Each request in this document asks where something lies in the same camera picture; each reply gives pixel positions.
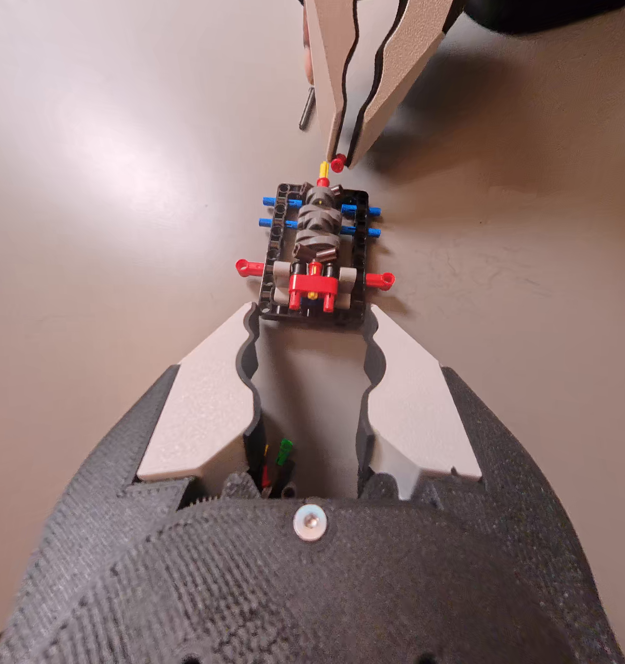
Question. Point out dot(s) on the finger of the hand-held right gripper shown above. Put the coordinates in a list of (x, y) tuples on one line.
[(406, 57), (330, 62)]

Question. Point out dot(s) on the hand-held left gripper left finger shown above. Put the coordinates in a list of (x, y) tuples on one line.
[(198, 410)]

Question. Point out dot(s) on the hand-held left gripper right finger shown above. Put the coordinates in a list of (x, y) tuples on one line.
[(421, 410)]

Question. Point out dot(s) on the pile of small lego pieces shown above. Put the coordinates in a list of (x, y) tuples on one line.
[(284, 451)]

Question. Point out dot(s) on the yellow lego axle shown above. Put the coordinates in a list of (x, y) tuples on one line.
[(323, 168)]

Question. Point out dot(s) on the black lego frame assembly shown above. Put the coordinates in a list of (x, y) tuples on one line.
[(317, 228)]

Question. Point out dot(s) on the dark grey lego axle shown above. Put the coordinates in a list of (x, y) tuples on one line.
[(307, 106)]

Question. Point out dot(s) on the black fabric cushion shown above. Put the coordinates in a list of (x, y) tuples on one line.
[(561, 13)]

